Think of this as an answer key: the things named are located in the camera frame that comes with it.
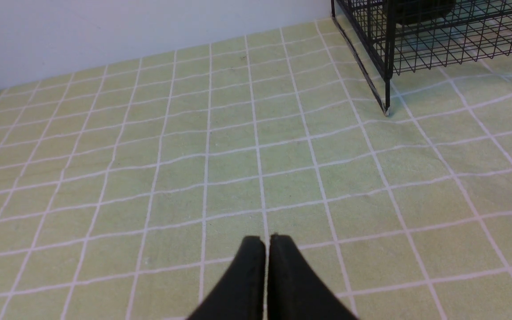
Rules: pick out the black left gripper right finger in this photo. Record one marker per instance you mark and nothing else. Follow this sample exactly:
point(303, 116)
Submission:
point(295, 291)

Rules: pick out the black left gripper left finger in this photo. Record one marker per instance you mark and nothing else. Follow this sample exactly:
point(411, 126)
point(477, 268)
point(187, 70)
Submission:
point(239, 294)

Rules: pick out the black wire mesh shelf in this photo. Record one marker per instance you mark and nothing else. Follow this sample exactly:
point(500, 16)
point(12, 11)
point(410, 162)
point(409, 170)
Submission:
point(390, 37)

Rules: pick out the green checkered tablecloth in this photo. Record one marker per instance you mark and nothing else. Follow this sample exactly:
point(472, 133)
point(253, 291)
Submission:
point(125, 189)

